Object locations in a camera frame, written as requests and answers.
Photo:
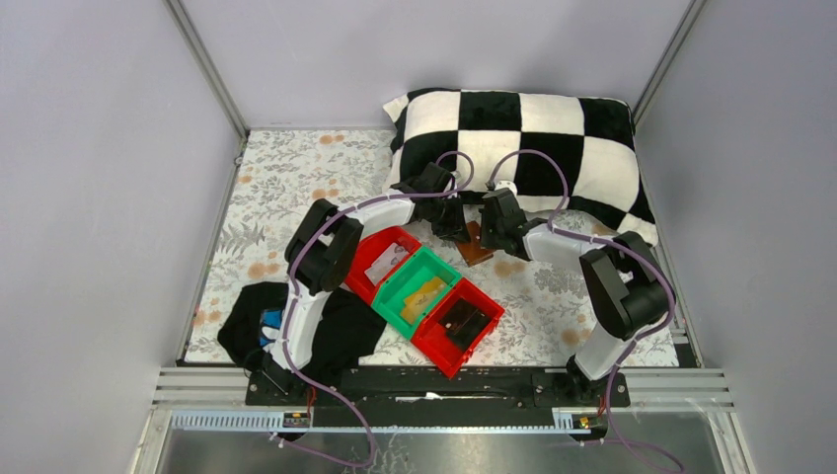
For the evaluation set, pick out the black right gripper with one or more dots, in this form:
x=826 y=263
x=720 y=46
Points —
x=494 y=229

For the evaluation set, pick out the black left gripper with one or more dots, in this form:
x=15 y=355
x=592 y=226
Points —
x=451 y=220

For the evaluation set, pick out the brown leather card holder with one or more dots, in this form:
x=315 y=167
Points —
x=472 y=252

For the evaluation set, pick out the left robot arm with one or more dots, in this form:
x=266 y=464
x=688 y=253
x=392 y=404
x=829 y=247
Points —
x=321 y=252

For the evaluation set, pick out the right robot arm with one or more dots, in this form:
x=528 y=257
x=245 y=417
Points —
x=627 y=290

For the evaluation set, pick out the white VIP card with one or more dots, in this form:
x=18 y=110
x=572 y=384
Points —
x=387 y=261

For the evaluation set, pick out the yellow card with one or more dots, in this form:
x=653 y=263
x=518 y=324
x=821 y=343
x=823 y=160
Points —
x=420 y=301

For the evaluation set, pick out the red bin with white cards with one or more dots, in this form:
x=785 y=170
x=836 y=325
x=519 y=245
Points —
x=368 y=250

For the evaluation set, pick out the black card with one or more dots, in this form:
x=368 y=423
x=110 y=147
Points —
x=463 y=323

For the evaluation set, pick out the red bin with black cards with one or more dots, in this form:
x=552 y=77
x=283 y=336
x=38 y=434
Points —
x=430 y=338

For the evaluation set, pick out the green plastic bin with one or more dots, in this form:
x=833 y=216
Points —
x=421 y=267

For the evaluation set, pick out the black white checkered pillow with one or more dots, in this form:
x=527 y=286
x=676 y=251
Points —
x=558 y=151

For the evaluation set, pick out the floral tablecloth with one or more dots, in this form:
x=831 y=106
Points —
x=547 y=314

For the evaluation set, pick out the black cloth with blue print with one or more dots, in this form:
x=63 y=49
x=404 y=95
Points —
x=346 y=330

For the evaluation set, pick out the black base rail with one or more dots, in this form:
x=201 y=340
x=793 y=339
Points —
x=542 y=387

